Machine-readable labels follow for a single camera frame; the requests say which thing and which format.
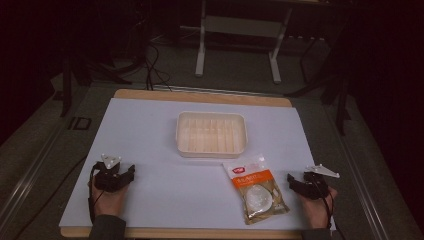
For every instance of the person's right hand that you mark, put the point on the person's right hand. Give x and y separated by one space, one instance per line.
316 211

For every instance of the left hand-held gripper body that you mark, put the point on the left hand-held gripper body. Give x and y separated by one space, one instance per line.
107 174

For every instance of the orange and clear snack packet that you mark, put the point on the orange and clear snack packet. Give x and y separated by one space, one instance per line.
257 191

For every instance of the person's left hand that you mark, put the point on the person's left hand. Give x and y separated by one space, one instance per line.
108 201

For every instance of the white plastic tray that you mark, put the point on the white plastic tray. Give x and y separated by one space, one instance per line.
211 134

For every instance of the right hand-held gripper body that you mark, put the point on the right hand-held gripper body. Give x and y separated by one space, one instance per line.
316 185

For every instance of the metal floor rail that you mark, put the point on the metal floor rail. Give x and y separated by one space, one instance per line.
360 173
30 173

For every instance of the white table mat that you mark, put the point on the white table mat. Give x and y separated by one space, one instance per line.
173 186

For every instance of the white metal desk frame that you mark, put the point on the white metal desk frame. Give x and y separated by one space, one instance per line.
238 26

